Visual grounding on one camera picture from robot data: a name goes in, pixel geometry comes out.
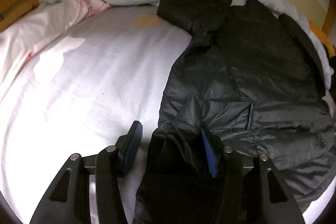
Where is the black puffer jacket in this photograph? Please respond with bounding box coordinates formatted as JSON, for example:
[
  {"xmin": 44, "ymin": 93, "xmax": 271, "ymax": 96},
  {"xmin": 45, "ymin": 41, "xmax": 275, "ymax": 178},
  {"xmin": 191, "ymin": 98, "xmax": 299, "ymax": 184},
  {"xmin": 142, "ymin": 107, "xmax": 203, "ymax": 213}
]
[{"xmin": 134, "ymin": 0, "xmax": 335, "ymax": 223}]

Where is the white pink bed sheet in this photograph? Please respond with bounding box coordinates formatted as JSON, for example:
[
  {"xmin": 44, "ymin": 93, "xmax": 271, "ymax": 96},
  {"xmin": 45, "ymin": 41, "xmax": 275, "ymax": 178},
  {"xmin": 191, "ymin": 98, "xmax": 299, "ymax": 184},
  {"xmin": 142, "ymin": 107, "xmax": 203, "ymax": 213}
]
[{"xmin": 1, "ymin": 5, "xmax": 192, "ymax": 223}]

